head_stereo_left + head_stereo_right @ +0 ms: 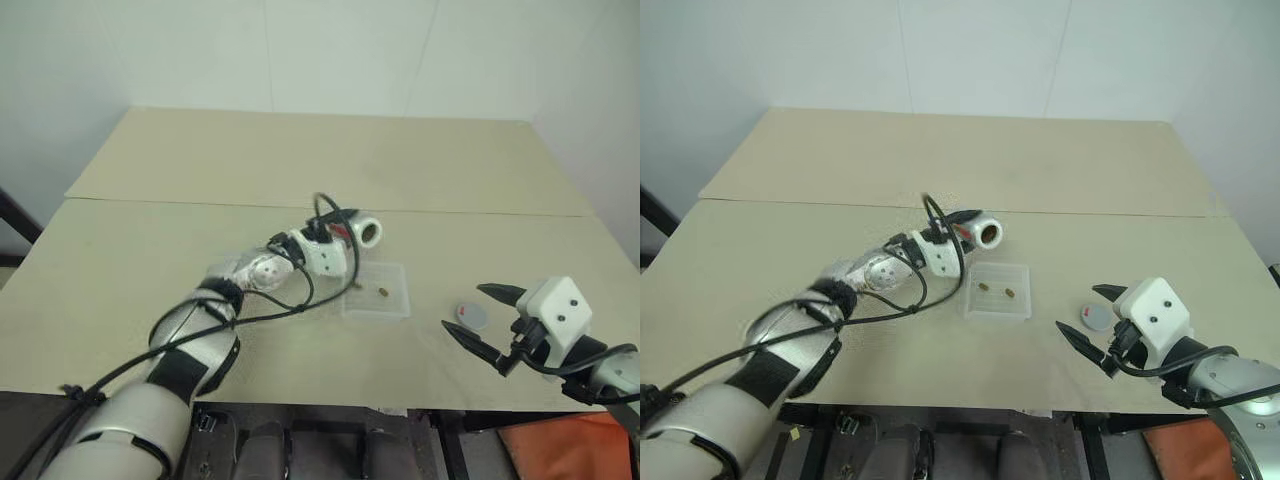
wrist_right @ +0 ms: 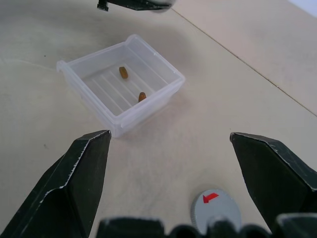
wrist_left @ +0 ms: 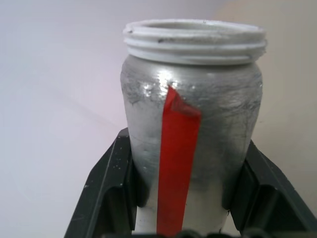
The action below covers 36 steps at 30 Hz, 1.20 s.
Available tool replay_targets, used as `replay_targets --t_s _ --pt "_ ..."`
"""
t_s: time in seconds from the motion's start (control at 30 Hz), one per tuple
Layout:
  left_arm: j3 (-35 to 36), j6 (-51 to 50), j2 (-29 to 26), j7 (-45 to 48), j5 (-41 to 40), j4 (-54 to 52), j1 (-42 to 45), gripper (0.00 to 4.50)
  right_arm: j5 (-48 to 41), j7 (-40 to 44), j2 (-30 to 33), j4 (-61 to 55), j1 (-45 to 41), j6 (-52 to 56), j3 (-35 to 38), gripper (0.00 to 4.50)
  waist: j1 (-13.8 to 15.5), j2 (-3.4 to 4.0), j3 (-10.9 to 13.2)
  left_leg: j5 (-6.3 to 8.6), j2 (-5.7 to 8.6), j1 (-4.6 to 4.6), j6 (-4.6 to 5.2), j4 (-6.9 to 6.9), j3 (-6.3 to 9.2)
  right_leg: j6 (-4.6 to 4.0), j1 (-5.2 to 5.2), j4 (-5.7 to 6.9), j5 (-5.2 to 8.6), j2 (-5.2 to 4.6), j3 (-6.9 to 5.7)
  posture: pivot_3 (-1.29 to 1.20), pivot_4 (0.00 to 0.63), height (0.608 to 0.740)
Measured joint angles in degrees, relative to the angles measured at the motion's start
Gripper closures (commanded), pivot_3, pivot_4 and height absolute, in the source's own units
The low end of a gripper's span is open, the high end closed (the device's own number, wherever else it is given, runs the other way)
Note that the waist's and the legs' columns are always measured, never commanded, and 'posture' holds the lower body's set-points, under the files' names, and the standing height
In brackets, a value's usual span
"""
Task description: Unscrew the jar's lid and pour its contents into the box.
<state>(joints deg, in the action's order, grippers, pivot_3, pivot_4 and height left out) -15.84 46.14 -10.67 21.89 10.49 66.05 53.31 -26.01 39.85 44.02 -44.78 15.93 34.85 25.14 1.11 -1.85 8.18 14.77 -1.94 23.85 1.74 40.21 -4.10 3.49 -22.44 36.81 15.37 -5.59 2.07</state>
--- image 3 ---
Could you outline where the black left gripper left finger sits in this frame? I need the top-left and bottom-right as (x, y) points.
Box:
(64, 128), (150, 238)

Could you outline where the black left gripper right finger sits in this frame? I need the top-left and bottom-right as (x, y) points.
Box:
(221, 139), (317, 238)

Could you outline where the silver red can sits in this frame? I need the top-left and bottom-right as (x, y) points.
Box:
(119, 19), (269, 235)

